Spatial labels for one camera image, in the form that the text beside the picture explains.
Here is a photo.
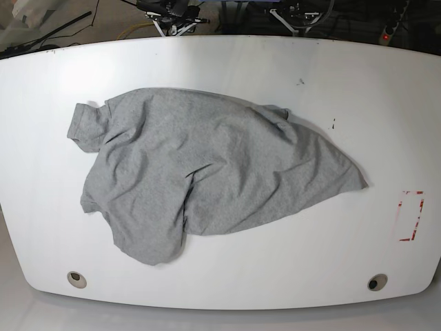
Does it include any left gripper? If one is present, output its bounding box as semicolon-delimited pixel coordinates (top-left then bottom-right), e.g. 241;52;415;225
269;1;331;34

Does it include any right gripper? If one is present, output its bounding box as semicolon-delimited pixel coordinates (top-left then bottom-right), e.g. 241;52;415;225
144;0;210;36

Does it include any grey T-shirt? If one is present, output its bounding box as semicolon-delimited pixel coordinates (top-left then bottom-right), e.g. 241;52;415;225
67;88;367;265

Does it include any black rod on floor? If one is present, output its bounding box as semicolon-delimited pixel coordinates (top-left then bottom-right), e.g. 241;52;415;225
1;11;92;59

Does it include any red tape rectangle marking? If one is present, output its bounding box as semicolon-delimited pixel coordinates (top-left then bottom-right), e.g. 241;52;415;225
395;191;424;242

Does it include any yellow cable on floor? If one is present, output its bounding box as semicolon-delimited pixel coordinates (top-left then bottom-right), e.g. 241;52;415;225
119;20;152;41

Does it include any white power strip red switch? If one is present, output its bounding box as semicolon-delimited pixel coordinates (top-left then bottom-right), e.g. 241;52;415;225
378;0;411;46

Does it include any right table cable grommet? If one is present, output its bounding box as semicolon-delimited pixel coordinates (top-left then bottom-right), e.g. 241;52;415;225
367;274;388;292

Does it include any table cable grommet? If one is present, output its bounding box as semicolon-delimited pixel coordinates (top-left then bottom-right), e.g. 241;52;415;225
67;271;87;289
367;274;388;292

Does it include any left table cable grommet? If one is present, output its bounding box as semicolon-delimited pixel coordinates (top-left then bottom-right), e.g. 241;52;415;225
67;271;87;289

